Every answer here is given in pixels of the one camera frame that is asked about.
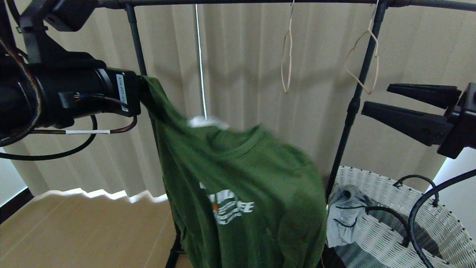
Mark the white laundry basket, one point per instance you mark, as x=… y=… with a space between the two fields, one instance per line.
x=379 y=178

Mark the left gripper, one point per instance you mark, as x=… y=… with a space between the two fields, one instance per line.
x=74 y=89

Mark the black clothes rack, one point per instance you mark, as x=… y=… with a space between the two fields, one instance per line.
x=352 y=108

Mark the pink clothes hanger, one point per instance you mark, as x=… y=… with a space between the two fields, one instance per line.
x=286 y=88
x=378 y=61

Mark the pale grey shorts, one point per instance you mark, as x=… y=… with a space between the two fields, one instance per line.
x=346 y=219

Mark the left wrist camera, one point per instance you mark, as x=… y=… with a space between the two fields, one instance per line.
x=70 y=15

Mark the green printed T-shirt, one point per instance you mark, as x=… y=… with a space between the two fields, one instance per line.
x=241 y=175

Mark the beige curtain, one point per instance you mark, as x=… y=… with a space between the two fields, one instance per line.
x=241 y=56

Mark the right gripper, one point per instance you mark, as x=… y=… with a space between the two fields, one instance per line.
x=463 y=123

